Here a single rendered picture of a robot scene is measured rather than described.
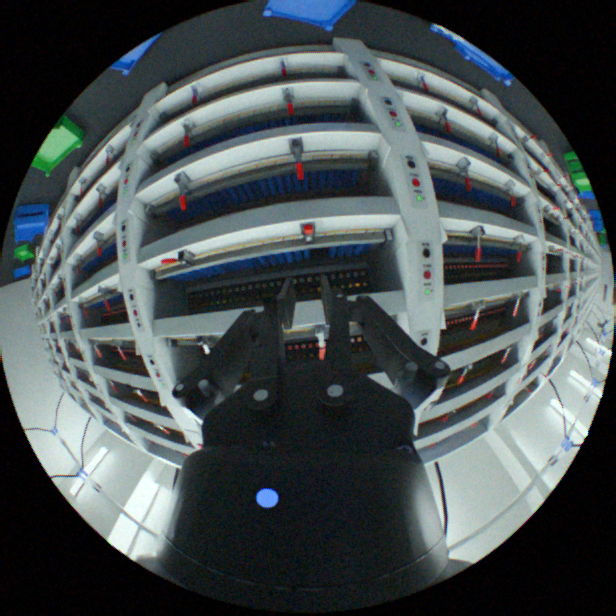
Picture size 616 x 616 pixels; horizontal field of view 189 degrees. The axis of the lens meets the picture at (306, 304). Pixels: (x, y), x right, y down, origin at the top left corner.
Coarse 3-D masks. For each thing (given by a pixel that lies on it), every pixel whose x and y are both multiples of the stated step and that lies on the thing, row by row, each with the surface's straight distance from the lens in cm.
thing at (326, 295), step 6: (324, 276) 21; (324, 282) 18; (324, 288) 17; (324, 294) 15; (330, 294) 16; (324, 300) 16; (330, 300) 16; (324, 306) 16; (330, 306) 16; (324, 312) 17; (330, 312) 16
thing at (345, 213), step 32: (224, 224) 38; (256, 224) 35; (288, 224) 34; (320, 224) 36; (352, 224) 37; (384, 224) 40; (160, 256) 47; (384, 256) 47; (160, 288) 58; (192, 288) 62
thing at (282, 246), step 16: (272, 240) 37; (288, 240) 38; (320, 240) 38; (336, 240) 38; (352, 240) 38; (368, 240) 40; (384, 240) 41; (208, 256) 44; (224, 256) 42; (240, 256) 40; (256, 256) 40; (160, 272) 54; (176, 272) 50
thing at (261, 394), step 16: (272, 304) 15; (272, 320) 13; (272, 336) 11; (256, 352) 9; (272, 352) 9; (256, 368) 8; (272, 368) 8; (256, 384) 7; (272, 384) 7; (256, 400) 7; (272, 400) 7; (256, 416) 7; (272, 416) 7
